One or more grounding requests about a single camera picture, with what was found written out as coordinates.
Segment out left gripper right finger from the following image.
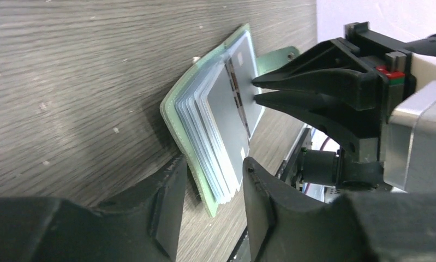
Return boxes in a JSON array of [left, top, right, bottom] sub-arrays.
[[243, 157, 436, 261]]

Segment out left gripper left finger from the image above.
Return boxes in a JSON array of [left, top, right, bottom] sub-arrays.
[[0, 154, 188, 261]]

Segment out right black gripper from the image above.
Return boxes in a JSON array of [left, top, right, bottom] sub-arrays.
[[252, 22, 416, 163]]

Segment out grey card pocket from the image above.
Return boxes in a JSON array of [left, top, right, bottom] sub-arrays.
[[228, 31, 264, 136]]

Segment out green card holder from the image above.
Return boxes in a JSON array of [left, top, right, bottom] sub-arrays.
[[160, 24, 299, 217]]

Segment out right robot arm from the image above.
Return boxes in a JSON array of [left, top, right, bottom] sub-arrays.
[[253, 22, 436, 193]]

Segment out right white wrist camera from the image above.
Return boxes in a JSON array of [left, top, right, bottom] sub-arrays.
[[384, 53, 436, 193]]

